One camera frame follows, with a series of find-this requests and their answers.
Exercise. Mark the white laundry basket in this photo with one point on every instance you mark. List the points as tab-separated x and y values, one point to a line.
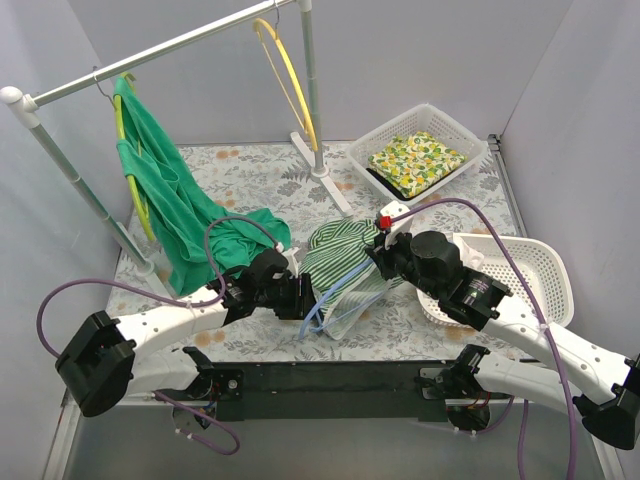
539	264

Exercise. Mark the green white striped tank top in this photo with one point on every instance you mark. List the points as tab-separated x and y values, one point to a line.
340	242

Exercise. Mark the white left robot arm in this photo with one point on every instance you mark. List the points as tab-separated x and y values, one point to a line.
110	358

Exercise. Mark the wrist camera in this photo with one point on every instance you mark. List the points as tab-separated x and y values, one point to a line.
290	256
392	220

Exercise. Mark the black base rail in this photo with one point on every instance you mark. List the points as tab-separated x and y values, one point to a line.
419	390

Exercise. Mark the white clothes rack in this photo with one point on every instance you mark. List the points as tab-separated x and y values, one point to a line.
219	90

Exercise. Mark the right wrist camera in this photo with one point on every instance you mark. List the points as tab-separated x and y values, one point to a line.
392	220

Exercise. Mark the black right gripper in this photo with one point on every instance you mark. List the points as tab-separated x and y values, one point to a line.
382	257

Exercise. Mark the lemon print folded cloth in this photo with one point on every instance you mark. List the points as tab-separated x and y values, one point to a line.
416	162

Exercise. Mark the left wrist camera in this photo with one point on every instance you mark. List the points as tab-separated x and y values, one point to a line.
290	256

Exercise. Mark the white garment in basket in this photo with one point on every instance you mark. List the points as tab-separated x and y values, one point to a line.
471	257

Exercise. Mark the white storage basket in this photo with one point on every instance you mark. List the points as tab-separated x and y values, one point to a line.
424	117

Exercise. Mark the blue plastic hanger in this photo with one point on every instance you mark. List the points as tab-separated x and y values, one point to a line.
343	293

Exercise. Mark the black folded cloth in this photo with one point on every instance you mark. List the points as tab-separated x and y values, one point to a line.
386	185

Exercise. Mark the yellow plastic hanger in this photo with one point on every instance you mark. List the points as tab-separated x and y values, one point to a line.
294	95

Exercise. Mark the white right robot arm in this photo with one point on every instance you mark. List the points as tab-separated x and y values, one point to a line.
603	385

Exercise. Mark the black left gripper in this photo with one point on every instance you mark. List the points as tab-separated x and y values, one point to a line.
306	296

